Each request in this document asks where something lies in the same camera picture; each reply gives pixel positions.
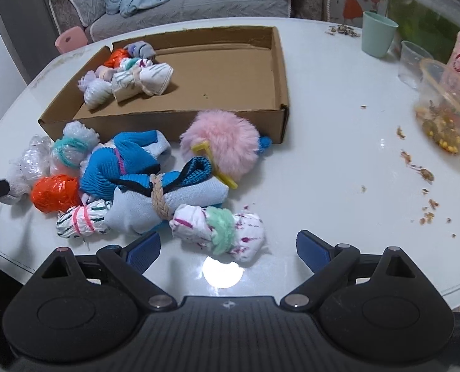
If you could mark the small orange plastic bag ball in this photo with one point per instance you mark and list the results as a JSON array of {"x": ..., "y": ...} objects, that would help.
[{"x": 116, "y": 57}]

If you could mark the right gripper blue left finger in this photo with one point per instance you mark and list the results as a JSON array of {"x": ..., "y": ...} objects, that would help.
[{"x": 123, "y": 268}]

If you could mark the clear bowl of snacks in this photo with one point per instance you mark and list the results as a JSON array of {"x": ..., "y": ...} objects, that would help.
[{"x": 437, "y": 109}]

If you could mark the blue ribbed sock bundle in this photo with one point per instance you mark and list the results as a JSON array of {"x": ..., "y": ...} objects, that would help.
[{"x": 132, "y": 153}]

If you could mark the white cloth purple fuzzy band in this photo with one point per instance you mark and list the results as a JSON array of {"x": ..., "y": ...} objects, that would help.
[{"x": 96, "y": 91}]

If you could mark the pink towel roll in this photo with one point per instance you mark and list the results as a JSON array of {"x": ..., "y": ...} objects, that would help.
[{"x": 105, "y": 73}]

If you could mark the pink plastic stool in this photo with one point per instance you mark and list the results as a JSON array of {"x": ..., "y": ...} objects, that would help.
[{"x": 70, "y": 40}]

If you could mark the white striped cloth beige tie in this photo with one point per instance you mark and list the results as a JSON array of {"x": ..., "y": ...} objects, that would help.
[{"x": 151, "y": 79}]

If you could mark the grey sofa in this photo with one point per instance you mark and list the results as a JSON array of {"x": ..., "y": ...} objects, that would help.
[{"x": 91, "y": 16}]

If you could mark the large orange plastic bag roll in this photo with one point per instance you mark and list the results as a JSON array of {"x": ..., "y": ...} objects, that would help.
[{"x": 55, "y": 193}]

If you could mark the grey sock with blue bow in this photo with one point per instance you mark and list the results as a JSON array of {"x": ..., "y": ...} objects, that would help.
[{"x": 141, "y": 49}]

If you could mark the glass fish tank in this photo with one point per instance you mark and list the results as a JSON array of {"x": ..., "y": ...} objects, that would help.
[{"x": 431, "y": 24}]

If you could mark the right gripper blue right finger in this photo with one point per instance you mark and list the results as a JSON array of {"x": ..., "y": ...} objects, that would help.
[{"x": 330, "y": 265}]

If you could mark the pink fluffy pom-pom toy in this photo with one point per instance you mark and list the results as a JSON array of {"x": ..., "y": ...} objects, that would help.
[{"x": 231, "y": 143}]

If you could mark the clear plastic cup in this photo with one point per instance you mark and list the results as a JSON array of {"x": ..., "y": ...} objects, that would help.
[{"x": 409, "y": 71}]

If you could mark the brown cardboard box tray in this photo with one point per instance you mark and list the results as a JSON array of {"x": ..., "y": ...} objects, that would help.
[{"x": 239, "y": 69}]

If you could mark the white cloth pink band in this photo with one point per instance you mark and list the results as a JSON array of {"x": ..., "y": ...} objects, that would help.
[{"x": 83, "y": 221}]

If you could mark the white fluffy sock bundle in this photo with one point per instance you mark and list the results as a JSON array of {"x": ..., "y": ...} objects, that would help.
[{"x": 19, "y": 188}]

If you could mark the mint green cup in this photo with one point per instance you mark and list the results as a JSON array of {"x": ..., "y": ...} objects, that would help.
[{"x": 377, "y": 34}]

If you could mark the white cloth green fuzzy band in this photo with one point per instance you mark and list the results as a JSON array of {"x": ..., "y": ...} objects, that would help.
[{"x": 218, "y": 230}]

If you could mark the clear bag teal band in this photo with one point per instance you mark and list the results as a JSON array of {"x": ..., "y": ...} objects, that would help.
[{"x": 68, "y": 152}]

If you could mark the blue grey sock braided tie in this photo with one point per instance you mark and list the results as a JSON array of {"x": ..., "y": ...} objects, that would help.
[{"x": 142, "y": 202}]

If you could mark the clear plastic bag bundle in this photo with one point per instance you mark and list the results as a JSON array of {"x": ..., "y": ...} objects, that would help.
[{"x": 36, "y": 160}]

